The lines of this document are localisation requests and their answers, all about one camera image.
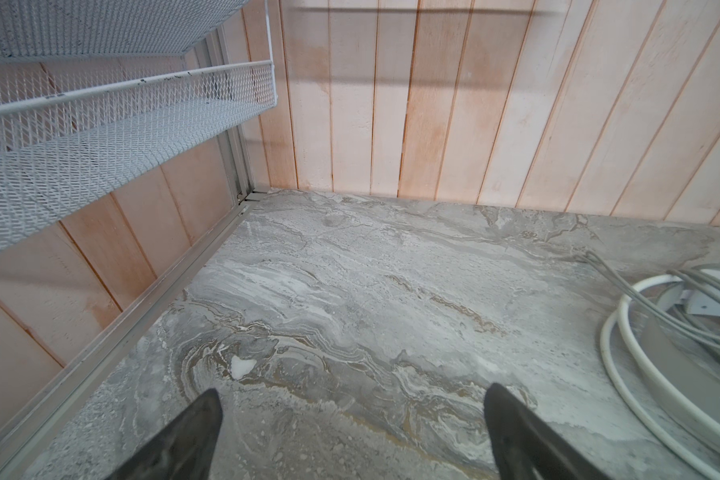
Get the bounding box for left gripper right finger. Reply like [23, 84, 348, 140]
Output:
[483, 383, 607, 479]

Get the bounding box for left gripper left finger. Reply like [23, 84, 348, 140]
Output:
[107, 388, 223, 480]

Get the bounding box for white headphones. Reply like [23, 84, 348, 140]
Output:
[586, 253, 720, 479]

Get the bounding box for white wire mesh shelf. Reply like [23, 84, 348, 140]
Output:
[0, 1, 278, 252]

